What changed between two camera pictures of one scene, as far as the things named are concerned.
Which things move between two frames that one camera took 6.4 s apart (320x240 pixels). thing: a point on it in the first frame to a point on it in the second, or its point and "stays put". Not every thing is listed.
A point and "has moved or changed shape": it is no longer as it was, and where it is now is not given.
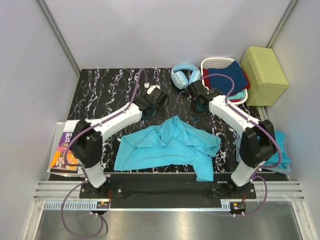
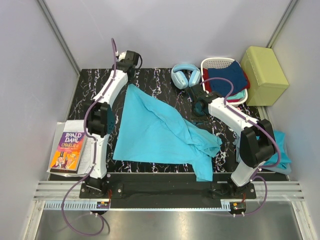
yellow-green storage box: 267,80 stays put
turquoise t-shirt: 176,142 has moved or changed shape
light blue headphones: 178,77 stays put
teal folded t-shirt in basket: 239,95 stays put
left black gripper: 155,106 to 131,75
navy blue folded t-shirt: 224,83 stays put
